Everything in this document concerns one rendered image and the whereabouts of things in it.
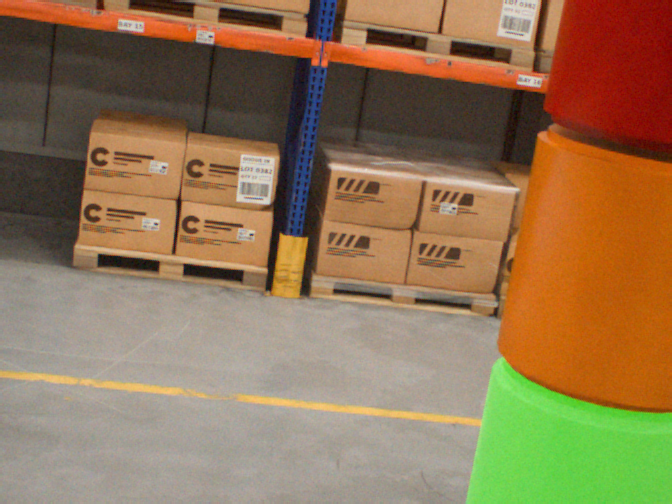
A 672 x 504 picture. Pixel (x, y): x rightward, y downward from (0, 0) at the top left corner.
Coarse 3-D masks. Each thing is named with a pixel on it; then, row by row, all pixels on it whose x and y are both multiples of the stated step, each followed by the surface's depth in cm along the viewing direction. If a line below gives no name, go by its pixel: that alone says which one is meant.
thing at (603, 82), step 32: (576, 0) 26; (608, 0) 25; (640, 0) 25; (576, 32) 26; (608, 32) 25; (640, 32) 25; (576, 64) 26; (608, 64) 25; (640, 64) 25; (576, 96) 26; (608, 96) 26; (640, 96) 25; (576, 128) 26; (608, 128) 26; (640, 128) 25
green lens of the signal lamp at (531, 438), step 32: (512, 384) 28; (512, 416) 28; (544, 416) 27; (576, 416) 27; (608, 416) 27; (640, 416) 27; (480, 448) 29; (512, 448) 28; (544, 448) 27; (576, 448) 27; (608, 448) 27; (640, 448) 27; (480, 480) 29; (512, 480) 28; (544, 480) 27; (576, 480) 27; (608, 480) 27; (640, 480) 27
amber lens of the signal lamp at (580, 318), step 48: (576, 144) 26; (624, 144) 27; (528, 192) 28; (576, 192) 26; (624, 192) 26; (528, 240) 28; (576, 240) 26; (624, 240) 26; (528, 288) 28; (576, 288) 26; (624, 288) 26; (528, 336) 27; (576, 336) 27; (624, 336) 26; (576, 384) 27; (624, 384) 26
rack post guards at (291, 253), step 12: (288, 240) 788; (300, 240) 789; (288, 252) 791; (300, 252) 792; (276, 264) 797; (288, 264) 793; (300, 264) 794; (276, 276) 796; (288, 276) 795; (300, 276) 797; (276, 288) 797; (288, 288) 797
